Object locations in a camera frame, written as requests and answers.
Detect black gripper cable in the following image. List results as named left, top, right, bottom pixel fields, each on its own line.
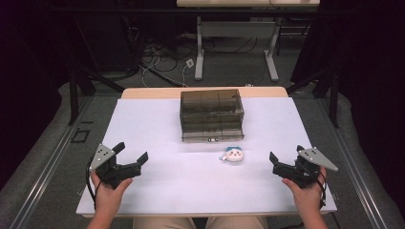
left=85, top=156, right=104, bottom=211
left=314, top=168, right=328, bottom=211

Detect black metal stand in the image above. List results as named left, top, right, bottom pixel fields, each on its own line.
left=286, top=63, right=340, bottom=129
left=66, top=18, right=126, bottom=127

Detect person's left hand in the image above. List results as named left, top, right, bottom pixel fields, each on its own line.
left=90, top=169, right=134, bottom=218

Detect person's right hand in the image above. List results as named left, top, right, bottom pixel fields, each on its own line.
left=281, top=166, right=328, bottom=218

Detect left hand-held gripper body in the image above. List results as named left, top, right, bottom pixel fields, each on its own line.
left=89, top=143, right=142, bottom=191

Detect white table mat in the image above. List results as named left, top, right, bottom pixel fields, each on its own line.
left=75, top=96, right=338, bottom=216

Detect black floor cables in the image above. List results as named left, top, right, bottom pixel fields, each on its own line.
left=127, top=27, right=259, bottom=89

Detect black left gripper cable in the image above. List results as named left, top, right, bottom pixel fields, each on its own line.
left=85, top=156, right=104, bottom=211

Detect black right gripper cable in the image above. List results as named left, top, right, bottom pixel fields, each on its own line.
left=314, top=168, right=328, bottom=211

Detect white floor cable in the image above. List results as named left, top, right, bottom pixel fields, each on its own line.
left=139, top=47, right=192, bottom=89

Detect white and blue plush toy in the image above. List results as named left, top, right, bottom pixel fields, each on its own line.
left=218, top=145, right=245, bottom=163

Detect grey metal floor rail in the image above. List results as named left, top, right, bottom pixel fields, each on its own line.
left=313, top=94, right=390, bottom=229
left=9, top=94, right=95, bottom=229

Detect person's leg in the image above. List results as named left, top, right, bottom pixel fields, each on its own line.
left=204, top=216, right=269, bottom=229
left=132, top=216, right=198, bottom=229

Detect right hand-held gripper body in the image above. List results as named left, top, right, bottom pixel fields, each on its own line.
left=271, top=146, right=339, bottom=189

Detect white desk with metal legs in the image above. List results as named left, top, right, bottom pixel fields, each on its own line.
left=176, top=0, right=321, bottom=82

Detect person's right leg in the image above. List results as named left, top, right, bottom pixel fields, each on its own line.
left=204, top=216, right=269, bottom=229

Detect person's left leg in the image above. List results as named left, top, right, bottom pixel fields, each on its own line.
left=132, top=216, right=198, bottom=229

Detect smoky transparent drawer cabinet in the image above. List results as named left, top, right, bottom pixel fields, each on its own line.
left=179, top=88, right=245, bottom=143

